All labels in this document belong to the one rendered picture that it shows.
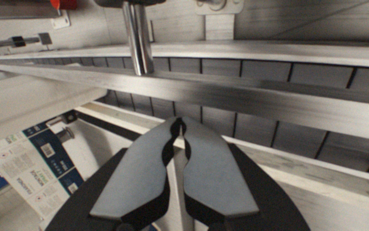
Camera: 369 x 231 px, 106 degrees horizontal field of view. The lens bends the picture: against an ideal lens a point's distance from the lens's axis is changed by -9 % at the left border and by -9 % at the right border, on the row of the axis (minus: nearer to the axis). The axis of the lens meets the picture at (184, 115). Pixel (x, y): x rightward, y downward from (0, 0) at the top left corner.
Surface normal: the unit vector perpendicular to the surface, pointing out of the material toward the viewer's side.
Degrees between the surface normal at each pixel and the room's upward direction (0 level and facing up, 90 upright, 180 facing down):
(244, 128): 0
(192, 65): 0
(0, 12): 90
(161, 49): 0
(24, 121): 90
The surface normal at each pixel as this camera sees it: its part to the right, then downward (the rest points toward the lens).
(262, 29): -0.51, 0.44
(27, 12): 0.86, 0.20
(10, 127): 0.83, 0.50
